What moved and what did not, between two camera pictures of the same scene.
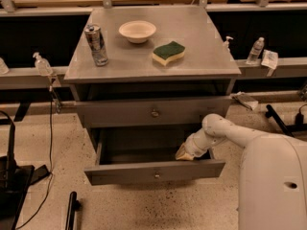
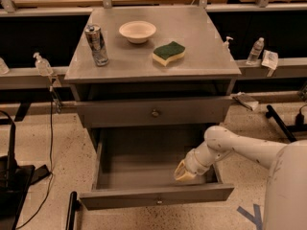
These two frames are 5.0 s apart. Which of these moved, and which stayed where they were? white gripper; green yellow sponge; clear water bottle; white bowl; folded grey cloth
Moved: white gripper
Stayed: folded grey cloth; white bowl; green yellow sponge; clear water bottle
